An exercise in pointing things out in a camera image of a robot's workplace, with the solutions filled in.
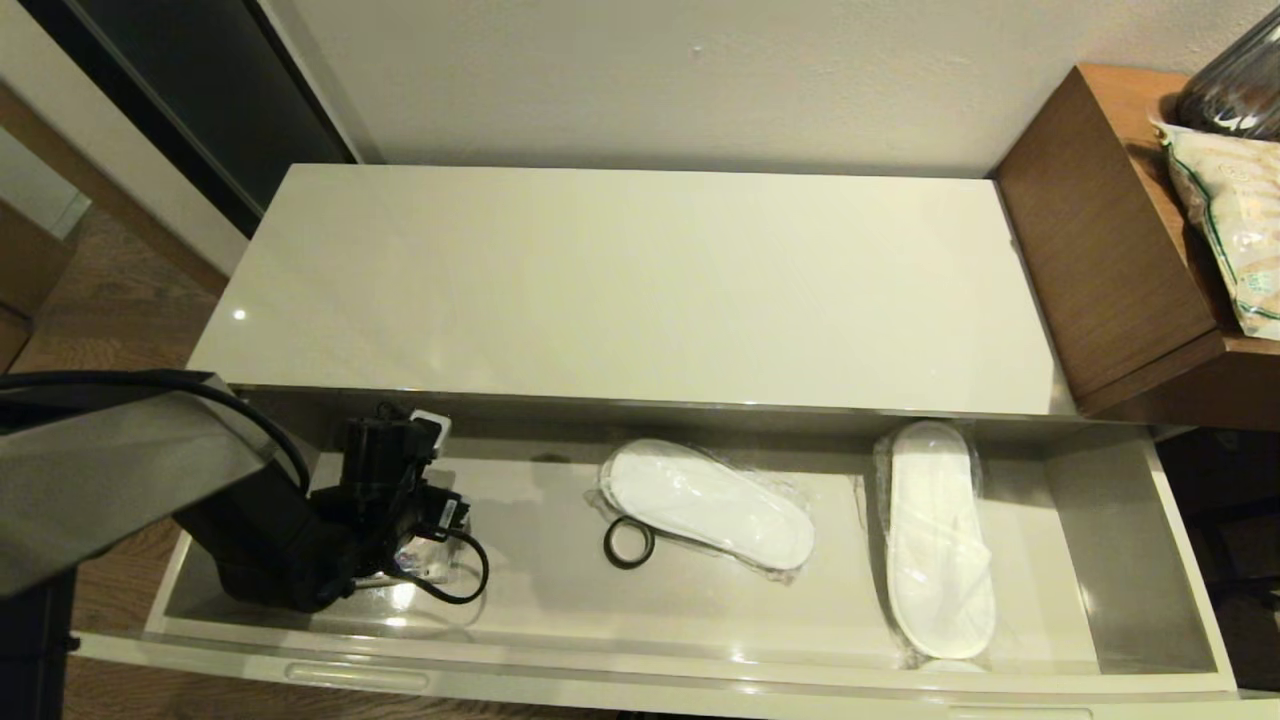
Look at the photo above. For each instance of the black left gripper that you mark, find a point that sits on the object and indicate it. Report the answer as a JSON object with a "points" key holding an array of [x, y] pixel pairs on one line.
{"points": [[385, 525]]}

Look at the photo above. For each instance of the white tissue pack blue print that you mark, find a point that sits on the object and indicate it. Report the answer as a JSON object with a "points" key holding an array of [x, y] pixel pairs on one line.
{"points": [[425, 568]]}

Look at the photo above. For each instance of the white glossy drawer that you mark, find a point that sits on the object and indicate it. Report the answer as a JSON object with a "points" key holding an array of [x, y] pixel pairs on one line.
{"points": [[700, 620]]}

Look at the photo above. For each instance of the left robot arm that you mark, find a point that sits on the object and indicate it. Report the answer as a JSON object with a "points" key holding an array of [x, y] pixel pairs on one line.
{"points": [[110, 480]]}

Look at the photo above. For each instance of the black tape roll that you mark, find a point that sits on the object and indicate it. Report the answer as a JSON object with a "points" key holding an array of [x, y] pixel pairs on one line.
{"points": [[607, 543]]}

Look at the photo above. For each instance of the white slipper in crumpled plastic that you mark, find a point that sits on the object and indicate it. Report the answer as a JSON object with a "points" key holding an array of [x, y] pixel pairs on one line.
{"points": [[710, 505]]}

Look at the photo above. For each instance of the white glossy cabinet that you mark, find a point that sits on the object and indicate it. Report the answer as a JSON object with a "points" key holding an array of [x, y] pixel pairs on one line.
{"points": [[620, 290]]}

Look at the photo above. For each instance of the brown wooden furniture piece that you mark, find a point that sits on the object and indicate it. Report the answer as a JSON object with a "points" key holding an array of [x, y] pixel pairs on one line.
{"points": [[25, 265]]}

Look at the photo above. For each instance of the brown wooden door trim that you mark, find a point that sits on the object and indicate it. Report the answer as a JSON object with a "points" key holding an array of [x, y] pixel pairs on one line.
{"points": [[100, 182]]}

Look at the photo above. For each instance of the white slipper in smooth plastic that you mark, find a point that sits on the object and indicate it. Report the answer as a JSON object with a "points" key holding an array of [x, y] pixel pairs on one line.
{"points": [[940, 550]]}

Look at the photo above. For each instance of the brown wooden desk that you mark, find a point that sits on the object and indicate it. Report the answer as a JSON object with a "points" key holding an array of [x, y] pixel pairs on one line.
{"points": [[1090, 240]]}

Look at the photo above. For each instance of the clear snack bag green print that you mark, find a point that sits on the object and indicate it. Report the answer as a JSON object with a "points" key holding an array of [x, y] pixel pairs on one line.
{"points": [[1235, 220]]}

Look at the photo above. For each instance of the dark glass vase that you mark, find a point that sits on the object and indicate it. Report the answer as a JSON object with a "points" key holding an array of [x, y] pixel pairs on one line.
{"points": [[1235, 95]]}

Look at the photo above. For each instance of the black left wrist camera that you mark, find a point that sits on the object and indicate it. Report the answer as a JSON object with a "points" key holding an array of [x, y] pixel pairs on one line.
{"points": [[385, 450]]}

